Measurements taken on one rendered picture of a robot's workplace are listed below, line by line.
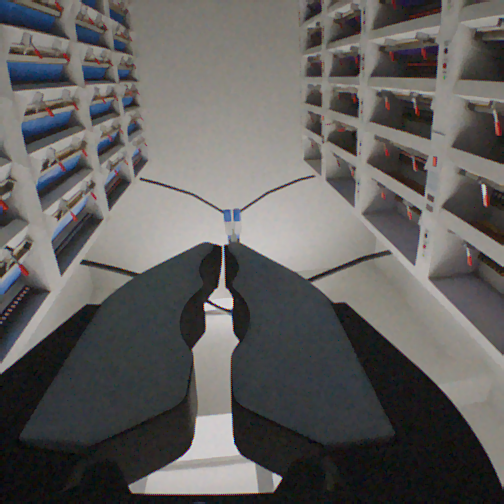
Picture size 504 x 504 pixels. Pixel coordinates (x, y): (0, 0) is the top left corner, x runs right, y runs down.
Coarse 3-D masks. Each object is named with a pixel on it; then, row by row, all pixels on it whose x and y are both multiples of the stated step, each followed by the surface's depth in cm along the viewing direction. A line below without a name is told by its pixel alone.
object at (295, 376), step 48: (240, 288) 10; (288, 288) 10; (240, 336) 10; (288, 336) 8; (336, 336) 8; (240, 384) 7; (288, 384) 7; (336, 384) 7; (240, 432) 7; (288, 432) 6; (336, 432) 6; (384, 432) 6
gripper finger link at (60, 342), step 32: (32, 352) 7; (64, 352) 8; (0, 384) 7; (32, 384) 7; (0, 416) 6; (0, 448) 6; (32, 448) 6; (0, 480) 5; (32, 480) 5; (64, 480) 5
